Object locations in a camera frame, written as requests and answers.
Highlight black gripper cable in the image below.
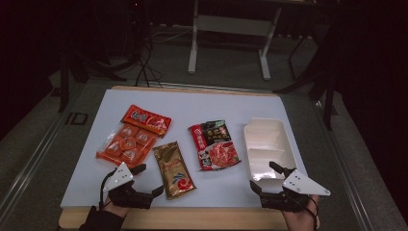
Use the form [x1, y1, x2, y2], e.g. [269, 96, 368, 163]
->
[98, 168, 118, 211]

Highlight white cable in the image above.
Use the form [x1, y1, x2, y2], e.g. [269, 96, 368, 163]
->
[149, 26, 194, 44]

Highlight metal floor rail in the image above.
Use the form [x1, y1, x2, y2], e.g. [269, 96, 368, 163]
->
[311, 99, 377, 231]
[0, 80, 89, 219]

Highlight red and black food packet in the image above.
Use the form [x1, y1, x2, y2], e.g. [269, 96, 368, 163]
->
[188, 119, 242, 172]

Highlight gold foil packet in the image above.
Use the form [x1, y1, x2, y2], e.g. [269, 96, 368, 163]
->
[152, 141, 197, 201]

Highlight black metal stand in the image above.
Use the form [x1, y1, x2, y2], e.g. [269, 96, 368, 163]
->
[57, 44, 129, 114]

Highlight white plastic tray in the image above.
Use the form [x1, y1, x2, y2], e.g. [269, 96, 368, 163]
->
[242, 117, 298, 193]

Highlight black chair legs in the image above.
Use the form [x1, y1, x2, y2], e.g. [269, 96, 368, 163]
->
[273, 32, 340, 131]

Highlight person's black sleeve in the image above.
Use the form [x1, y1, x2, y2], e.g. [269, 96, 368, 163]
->
[79, 205, 126, 231]

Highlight person's left hand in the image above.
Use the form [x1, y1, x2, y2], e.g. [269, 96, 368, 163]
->
[102, 200, 131, 219]

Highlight black cable bundle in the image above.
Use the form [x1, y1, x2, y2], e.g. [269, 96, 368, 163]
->
[132, 18, 164, 88]

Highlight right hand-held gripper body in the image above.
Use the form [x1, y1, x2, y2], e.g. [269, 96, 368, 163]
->
[259, 169, 332, 214]

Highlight thin black wrist cord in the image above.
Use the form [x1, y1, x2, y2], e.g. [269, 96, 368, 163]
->
[302, 196, 319, 227]

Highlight orange snack bag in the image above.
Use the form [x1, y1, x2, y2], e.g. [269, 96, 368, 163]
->
[95, 104, 172, 169]

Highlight person's right hand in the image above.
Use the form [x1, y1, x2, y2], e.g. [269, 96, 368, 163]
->
[281, 194, 321, 231]

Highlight white metal desk frame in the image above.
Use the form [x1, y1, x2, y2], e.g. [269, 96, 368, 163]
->
[187, 0, 284, 82]

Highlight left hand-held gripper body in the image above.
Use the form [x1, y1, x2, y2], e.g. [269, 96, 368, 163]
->
[102, 161, 154, 211]

